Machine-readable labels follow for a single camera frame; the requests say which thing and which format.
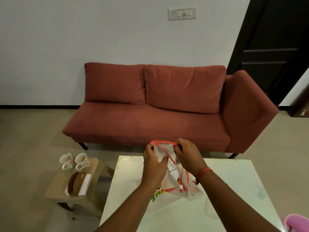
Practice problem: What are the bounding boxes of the pink plastic object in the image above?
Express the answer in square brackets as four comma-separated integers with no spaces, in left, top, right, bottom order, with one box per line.
[283,214,309,232]

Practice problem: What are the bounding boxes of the person's right hand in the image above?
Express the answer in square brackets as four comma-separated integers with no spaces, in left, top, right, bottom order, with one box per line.
[173,138,208,177]

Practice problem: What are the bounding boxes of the red cable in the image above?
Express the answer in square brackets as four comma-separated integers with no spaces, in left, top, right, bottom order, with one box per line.
[150,140,190,193]

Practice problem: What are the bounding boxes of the red thread wristband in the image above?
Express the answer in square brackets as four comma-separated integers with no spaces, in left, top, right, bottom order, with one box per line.
[192,167,214,186]

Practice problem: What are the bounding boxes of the brown wooden furniture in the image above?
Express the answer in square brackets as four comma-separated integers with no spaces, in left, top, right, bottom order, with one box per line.
[288,84,309,118]

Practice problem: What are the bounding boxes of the red fabric sofa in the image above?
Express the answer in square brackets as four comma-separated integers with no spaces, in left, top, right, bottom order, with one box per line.
[62,62,280,159]

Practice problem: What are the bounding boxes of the white floral mug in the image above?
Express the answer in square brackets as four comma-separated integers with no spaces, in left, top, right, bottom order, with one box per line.
[75,153,92,171]
[59,153,76,170]

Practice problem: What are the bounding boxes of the person's left forearm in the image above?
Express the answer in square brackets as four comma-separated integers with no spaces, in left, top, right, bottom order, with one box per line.
[95,182,165,232]

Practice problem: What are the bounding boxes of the brown round plates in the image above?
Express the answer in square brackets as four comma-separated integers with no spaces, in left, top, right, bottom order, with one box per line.
[67,172,88,197]

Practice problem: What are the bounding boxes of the wide red back cushion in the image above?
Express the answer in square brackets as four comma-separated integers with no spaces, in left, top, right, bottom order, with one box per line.
[145,65,227,114]

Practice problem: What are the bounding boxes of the person's left hand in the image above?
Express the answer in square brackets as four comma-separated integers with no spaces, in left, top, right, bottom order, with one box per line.
[141,144,169,189]

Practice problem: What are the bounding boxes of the white wall switch plate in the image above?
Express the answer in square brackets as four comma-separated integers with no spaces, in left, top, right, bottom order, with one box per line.
[169,7,197,21]

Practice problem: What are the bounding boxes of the clear plastic bag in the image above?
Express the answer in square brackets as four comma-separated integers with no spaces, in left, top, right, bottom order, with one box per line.
[151,141,204,198]

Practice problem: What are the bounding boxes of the dark wooden door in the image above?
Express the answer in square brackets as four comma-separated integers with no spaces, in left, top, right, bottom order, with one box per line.
[227,0,309,107]

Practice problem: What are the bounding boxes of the person's right forearm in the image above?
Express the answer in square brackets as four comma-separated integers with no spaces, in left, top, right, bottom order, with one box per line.
[195,169,282,232]

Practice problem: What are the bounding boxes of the beige low stool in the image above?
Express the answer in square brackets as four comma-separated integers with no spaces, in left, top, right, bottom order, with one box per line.
[45,157,115,218]

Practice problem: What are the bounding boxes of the small red back cushion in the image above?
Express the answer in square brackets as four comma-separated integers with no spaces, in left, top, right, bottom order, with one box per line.
[84,62,147,105]

